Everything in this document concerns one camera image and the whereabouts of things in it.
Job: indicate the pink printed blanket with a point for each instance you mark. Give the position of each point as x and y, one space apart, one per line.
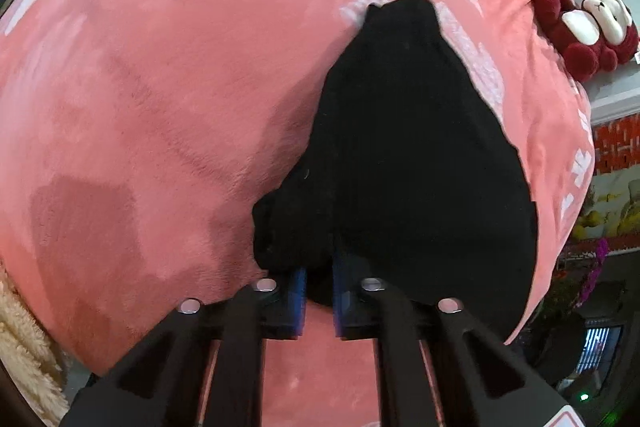
150 107

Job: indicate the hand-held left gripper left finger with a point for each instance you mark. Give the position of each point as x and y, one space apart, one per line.
296 302

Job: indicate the cream fluffy rug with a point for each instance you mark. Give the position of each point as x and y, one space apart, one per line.
25 357

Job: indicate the dark red teddy bear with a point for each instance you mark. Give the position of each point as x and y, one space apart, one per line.
580 57

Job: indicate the black sweater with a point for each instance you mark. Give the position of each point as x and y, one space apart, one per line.
415 167

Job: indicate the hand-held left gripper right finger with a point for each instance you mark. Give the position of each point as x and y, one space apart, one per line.
341 302

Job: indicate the purple orchid flowers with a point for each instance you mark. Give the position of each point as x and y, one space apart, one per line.
597 267

